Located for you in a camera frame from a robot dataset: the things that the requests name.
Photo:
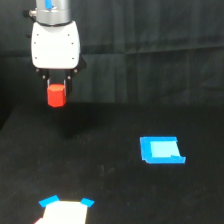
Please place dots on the red hexagonal block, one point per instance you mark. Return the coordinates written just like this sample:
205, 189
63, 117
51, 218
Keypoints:
56, 95

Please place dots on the white paper sheet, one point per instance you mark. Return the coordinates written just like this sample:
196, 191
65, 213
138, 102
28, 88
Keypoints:
65, 212

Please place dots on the blue tape piece left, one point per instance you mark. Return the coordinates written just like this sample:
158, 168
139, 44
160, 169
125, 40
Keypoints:
43, 203

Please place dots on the blue tape piece right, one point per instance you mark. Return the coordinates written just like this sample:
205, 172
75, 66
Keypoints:
87, 202

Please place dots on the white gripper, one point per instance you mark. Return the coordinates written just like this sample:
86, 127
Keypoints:
56, 48

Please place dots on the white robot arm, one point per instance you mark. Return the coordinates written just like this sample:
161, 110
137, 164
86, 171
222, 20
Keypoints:
51, 13

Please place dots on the blue tape piece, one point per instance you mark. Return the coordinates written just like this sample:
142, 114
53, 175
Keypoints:
43, 203
87, 202

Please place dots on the blue taped square marker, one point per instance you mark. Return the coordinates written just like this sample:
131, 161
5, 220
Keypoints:
161, 150

